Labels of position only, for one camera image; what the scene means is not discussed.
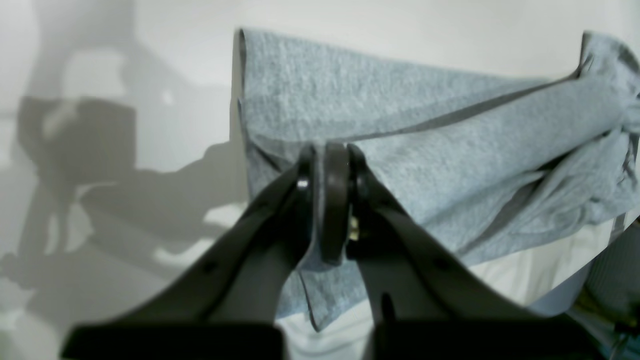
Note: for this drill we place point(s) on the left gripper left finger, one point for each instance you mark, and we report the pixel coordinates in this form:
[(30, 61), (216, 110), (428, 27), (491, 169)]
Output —
[(223, 307)]

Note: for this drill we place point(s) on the grey t-shirt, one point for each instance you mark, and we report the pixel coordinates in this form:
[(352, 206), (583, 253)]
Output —
[(487, 165)]

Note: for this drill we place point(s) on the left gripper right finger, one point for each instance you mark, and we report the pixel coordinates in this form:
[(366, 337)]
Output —
[(426, 305)]

